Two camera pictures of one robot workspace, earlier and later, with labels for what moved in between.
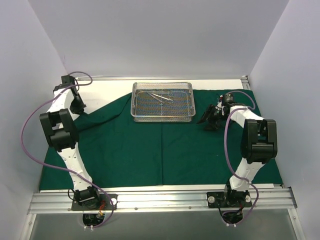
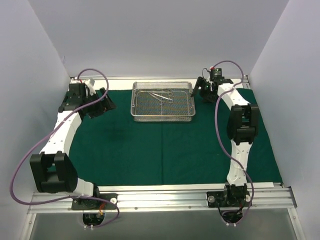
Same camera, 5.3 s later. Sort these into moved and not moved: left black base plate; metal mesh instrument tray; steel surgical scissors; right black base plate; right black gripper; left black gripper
Moved: left black gripper; right black gripper
Not moved: left black base plate; right black base plate; metal mesh instrument tray; steel surgical scissors
